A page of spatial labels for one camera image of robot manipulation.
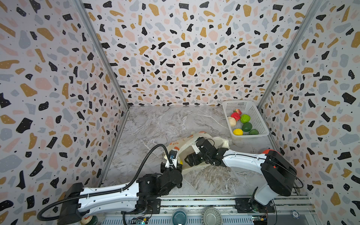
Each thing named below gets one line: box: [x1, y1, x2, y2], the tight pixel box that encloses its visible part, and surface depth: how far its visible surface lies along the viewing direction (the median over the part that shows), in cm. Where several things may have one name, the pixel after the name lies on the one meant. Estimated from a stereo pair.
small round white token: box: [290, 209, 300, 219], surface depth 74 cm
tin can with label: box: [80, 215, 98, 225], surface depth 63 cm
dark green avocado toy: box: [241, 121, 253, 132], surface depth 105 cm
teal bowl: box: [171, 209, 188, 225], surface depth 72 cm
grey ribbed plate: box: [201, 206, 223, 225], surface depth 72 cm
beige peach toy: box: [227, 116, 237, 128], surface depth 108 cm
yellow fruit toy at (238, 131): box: [232, 128, 244, 136], surface depth 100 cm
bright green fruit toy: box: [240, 113, 251, 124], surface depth 109 cm
